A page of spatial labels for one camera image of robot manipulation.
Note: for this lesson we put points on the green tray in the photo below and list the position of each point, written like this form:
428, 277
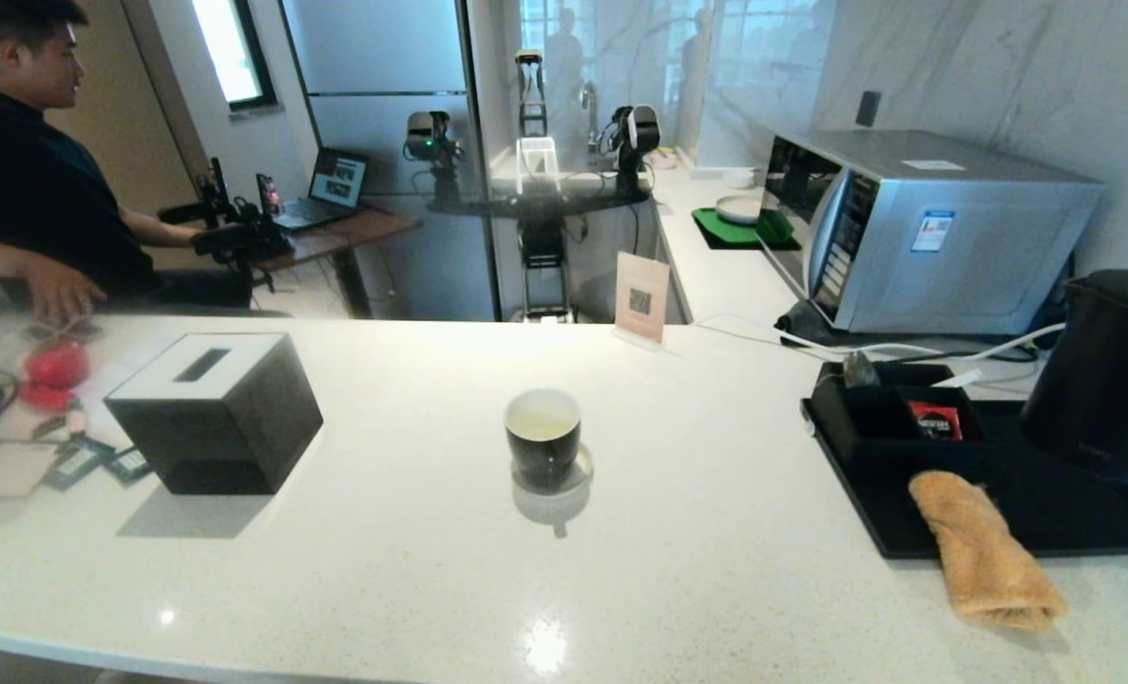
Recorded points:
716, 231

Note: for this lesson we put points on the dark green card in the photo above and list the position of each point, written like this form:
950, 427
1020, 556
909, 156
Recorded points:
131, 465
74, 464

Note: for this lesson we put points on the black serving tray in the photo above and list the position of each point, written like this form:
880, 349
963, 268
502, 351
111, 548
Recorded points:
1048, 532

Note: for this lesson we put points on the metal faucet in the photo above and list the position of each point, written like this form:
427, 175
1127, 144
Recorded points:
590, 100

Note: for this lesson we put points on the frosted glass partition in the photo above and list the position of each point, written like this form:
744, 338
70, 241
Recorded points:
383, 57

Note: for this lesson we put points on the black tissue box white top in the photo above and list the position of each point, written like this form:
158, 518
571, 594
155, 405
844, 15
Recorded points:
231, 427

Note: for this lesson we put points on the white sachet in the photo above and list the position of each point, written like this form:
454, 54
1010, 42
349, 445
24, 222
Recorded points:
958, 380

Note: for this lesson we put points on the red coffee sachet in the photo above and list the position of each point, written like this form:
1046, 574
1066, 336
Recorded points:
934, 423

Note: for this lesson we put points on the small dark tiles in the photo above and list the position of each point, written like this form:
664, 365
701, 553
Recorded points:
79, 332

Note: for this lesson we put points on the dark curved tabletop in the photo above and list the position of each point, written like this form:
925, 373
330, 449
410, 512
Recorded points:
487, 206

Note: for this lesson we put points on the round glass coaster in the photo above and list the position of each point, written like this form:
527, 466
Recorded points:
584, 471

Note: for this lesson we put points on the silver microwave oven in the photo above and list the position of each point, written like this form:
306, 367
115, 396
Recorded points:
963, 256

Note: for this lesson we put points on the white bowl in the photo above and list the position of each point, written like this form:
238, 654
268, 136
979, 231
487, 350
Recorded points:
736, 212

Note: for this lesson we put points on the black electric kettle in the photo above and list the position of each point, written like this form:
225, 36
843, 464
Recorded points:
1096, 380

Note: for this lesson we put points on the red round object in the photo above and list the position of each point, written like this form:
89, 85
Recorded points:
58, 369

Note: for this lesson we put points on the black sachet organizer box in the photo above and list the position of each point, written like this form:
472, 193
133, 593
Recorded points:
868, 446

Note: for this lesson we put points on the small pink item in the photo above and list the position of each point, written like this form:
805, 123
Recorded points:
664, 161

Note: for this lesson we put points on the beige QR code sign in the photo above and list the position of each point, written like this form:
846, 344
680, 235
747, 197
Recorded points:
641, 294

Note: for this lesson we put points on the black teleoperation rig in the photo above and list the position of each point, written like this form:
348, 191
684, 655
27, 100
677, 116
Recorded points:
240, 237

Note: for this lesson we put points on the background robot torso column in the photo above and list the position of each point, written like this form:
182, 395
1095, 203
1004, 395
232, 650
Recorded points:
540, 242

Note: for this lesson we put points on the black wall socket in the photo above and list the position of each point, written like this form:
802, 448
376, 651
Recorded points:
866, 112

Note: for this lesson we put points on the window with dark frame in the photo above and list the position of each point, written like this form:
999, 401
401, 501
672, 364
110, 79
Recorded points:
226, 47

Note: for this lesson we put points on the black cup white inside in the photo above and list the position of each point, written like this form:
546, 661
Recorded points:
543, 456

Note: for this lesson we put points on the wooden desk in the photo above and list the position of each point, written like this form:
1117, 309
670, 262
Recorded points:
354, 233

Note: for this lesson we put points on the person black t-shirt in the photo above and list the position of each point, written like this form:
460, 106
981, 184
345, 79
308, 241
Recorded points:
31, 190

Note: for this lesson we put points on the pink pad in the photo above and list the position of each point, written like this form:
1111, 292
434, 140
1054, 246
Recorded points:
8, 470

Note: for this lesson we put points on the orange folded towel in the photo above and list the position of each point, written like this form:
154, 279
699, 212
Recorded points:
986, 560

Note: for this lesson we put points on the open laptop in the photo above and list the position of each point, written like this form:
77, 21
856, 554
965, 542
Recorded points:
340, 182

